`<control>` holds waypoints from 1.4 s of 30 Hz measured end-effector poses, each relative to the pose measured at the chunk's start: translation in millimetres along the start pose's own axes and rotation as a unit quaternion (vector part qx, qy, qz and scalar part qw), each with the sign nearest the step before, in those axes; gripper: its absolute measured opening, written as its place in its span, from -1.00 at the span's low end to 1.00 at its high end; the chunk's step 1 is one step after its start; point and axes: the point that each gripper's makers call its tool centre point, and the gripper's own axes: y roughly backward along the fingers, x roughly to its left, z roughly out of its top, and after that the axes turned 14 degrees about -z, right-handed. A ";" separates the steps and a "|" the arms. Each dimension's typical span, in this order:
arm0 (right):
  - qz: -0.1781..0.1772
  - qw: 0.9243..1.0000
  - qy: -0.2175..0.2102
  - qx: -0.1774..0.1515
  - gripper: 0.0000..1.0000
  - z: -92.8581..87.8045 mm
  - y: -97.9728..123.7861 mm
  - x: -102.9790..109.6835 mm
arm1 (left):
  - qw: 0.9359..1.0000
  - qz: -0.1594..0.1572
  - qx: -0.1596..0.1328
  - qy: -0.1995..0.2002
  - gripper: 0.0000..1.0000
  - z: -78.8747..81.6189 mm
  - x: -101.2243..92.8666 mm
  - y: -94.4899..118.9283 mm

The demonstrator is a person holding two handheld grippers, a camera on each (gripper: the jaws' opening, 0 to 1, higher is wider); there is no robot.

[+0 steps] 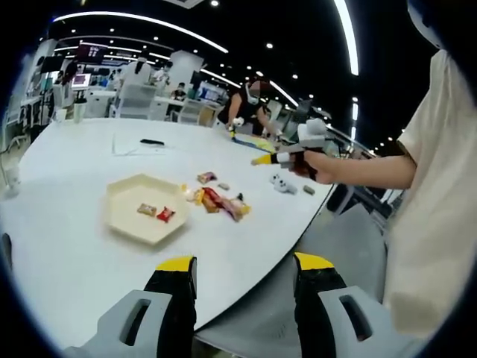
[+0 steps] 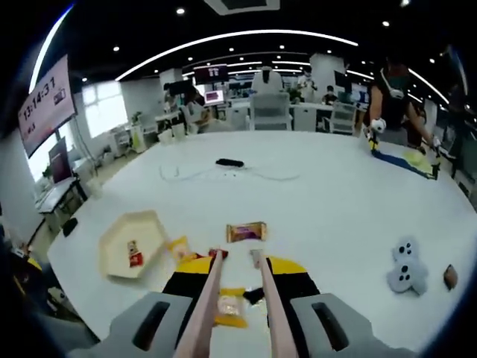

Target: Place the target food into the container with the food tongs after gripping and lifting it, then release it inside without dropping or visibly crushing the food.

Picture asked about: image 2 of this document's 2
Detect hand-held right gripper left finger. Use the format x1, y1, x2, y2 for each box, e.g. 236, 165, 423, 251
69, 254, 217, 358

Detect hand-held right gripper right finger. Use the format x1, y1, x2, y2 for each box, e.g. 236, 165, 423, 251
265, 255, 420, 358

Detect pink food tongs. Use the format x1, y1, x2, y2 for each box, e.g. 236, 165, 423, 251
171, 248, 303, 358

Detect yellow pastry food packet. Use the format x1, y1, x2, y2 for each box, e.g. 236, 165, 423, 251
166, 235, 192, 262
215, 286, 250, 330

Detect black food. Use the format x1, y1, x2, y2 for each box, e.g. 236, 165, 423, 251
242, 286, 266, 304

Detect small red food packet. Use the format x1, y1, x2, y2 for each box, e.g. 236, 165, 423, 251
127, 240, 145, 269

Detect gold purple-label food packet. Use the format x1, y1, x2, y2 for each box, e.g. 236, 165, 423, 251
226, 221, 268, 243

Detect beige hexagonal container tray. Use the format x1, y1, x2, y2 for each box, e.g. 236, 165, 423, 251
98, 210, 169, 280

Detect white game controller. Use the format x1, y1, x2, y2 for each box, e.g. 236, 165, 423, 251
385, 260, 429, 296
391, 235, 421, 264

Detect black computer mouse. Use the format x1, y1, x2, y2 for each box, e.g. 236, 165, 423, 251
62, 217, 79, 238

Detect white paper cup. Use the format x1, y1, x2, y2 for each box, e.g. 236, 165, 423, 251
86, 178, 104, 201

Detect grey desk with black legs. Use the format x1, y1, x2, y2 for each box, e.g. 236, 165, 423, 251
36, 174, 89, 233

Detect blue cloth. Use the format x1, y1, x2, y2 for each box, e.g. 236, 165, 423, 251
373, 148, 440, 179

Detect yellow cloth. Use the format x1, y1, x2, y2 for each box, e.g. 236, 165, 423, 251
403, 148, 427, 166

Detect white mesh office chair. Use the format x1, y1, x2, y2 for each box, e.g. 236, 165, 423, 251
329, 101, 359, 135
247, 92, 294, 131

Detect dark purple monitor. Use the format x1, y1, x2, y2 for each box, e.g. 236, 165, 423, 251
48, 136, 75, 184

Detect hanging dark red display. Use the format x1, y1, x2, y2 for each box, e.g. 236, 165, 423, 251
193, 63, 228, 85

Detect long ceiling light strip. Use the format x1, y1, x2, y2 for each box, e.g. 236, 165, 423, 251
28, 2, 76, 95
114, 29, 359, 81

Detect ceiling air conditioner vent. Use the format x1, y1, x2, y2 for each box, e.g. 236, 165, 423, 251
203, 0, 281, 16

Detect thin white cable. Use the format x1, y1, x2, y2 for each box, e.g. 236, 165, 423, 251
159, 163, 301, 184

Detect large wall screen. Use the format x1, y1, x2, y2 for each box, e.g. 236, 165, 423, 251
17, 54, 78, 158

